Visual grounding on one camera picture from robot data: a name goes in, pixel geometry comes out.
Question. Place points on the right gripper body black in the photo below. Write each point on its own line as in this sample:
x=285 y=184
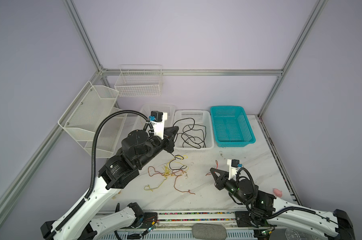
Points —
x=231 y=186

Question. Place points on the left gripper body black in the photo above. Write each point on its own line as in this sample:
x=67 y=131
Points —
x=156 y=146

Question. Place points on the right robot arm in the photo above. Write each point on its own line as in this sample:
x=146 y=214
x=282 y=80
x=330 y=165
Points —
x=265 y=209

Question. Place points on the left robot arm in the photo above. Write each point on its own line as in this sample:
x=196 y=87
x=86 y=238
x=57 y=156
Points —
x=105 y=184

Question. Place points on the left white plastic basket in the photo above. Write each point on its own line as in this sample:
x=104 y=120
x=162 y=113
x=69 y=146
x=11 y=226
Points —
x=148 y=108

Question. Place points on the white plastic basket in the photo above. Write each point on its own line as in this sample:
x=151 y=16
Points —
x=148 y=108
x=195 y=130

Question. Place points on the middle white plastic basket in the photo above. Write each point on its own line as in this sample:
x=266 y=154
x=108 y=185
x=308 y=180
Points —
x=195 y=130

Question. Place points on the pink small toy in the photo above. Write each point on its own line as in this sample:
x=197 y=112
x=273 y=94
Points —
x=277 y=192

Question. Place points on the teal plastic basket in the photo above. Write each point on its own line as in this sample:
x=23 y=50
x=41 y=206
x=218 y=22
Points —
x=231 y=127

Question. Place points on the grey fabric pad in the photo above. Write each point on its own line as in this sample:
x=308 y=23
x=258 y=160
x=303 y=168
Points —
x=209 y=232

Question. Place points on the white two-tier mesh shelf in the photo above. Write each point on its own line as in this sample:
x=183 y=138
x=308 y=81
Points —
x=81 y=120

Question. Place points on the clear plastic container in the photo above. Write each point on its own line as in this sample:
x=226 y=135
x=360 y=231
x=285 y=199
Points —
x=295 y=235

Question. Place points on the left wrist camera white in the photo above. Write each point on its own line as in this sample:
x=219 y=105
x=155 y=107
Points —
x=158 y=119

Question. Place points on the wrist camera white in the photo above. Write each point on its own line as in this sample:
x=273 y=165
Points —
x=234 y=166
x=158 y=119

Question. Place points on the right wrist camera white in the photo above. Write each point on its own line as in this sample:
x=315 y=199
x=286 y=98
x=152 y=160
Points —
x=234 y=166

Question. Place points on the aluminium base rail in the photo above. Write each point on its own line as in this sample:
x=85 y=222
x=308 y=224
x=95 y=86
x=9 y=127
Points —
x=196 y=222

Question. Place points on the white wire wall basket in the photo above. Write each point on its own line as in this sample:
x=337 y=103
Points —
x=139 y=81

